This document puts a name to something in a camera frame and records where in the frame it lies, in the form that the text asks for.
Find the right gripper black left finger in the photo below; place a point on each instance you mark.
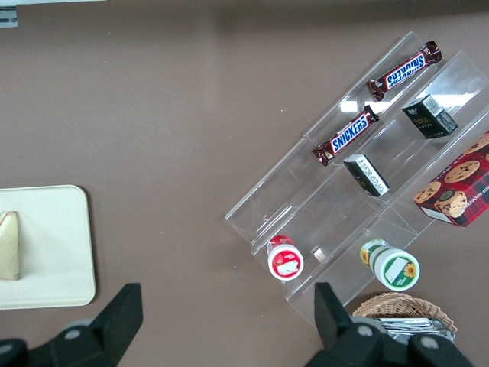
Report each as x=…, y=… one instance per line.
x=114, y=325

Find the light tan wicker basket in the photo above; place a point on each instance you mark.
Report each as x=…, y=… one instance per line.
x=397, y=306

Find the clear acrylic step stand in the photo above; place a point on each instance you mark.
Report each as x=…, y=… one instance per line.
x=305, y=199

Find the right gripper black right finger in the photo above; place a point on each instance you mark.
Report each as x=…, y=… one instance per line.
x=336, y=332

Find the small grey white device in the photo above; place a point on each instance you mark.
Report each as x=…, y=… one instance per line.
x=7, y=17

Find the triangle sandwich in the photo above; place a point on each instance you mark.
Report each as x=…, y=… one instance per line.
x=9, y=248

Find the Snickers chocolate bar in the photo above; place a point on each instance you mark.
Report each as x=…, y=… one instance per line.
x=405, y=72
x=347, y=135

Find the red plaid cookie box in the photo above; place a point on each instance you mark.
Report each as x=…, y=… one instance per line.
x=458, y=187

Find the small black carton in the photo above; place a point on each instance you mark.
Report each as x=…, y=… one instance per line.
x=429, y=118
x=366, y=176

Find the green white yogurt cup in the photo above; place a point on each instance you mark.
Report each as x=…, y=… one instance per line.
x=393, y=267

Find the red white yogurt cup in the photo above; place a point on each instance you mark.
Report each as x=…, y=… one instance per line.
x=284, y=262

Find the cream rectangular tray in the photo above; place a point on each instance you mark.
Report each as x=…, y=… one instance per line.
x=57, y=248

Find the silver foil container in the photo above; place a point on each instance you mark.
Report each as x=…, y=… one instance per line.
x=412, y=327

